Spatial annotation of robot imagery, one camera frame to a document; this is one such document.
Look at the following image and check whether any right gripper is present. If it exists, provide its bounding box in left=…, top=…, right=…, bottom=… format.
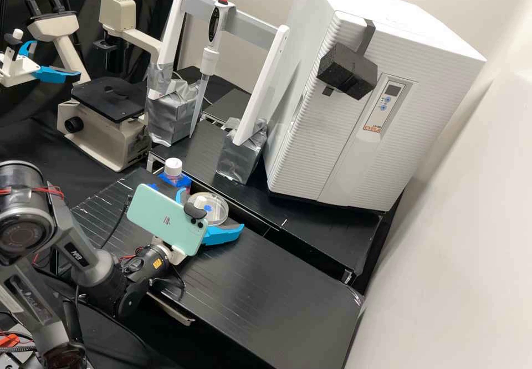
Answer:
left=151, top=187, right=245, bottom=267

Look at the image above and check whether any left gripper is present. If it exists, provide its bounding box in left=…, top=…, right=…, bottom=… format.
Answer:
left=0, top=39, right=82, bottom=88

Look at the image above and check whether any petri dish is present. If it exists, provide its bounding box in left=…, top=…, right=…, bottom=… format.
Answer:
left=186, top=192, right=230, bottom=226

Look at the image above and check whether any blue bottle holder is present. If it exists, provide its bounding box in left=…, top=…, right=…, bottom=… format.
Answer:
left=147, top=172, right=193, bottom=194

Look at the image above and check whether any small bottle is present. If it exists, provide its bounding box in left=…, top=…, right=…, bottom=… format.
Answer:
left=163, top=157, right=186, bottom=187

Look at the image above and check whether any black platform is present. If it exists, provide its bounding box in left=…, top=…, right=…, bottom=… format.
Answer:
left=69, top=167, right=363, bottom=369
left=201, top=88, right=255, bottom=127
left=146, top=119, right=272, bottom=188
left=189, top=177, right=403, bottom=296

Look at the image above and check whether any cream microscope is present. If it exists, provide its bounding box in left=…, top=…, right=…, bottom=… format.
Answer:
left=24, top=0, right=163, bottom=173

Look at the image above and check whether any incubator door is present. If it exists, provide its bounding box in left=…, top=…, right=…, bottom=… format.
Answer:
left=265, top=9, right=488, bottom=214

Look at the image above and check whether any pipette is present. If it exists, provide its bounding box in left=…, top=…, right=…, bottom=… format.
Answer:
left=188, top=0, right=232, bottom=139

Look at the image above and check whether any white pipette stand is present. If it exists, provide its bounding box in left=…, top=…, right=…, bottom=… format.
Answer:
left=145, top=0, right=291, bottom=186

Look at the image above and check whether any white incubator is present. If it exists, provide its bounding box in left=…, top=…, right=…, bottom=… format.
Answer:
left=279, top=0, right=488, bottom=137

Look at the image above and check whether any right wrist camera phone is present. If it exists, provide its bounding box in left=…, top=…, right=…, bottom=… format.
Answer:
left=126, top=183, right=213, bottom=257

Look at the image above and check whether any black cable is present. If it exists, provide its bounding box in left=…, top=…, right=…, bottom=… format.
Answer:
left=99, top=208, right=130, bottom=250

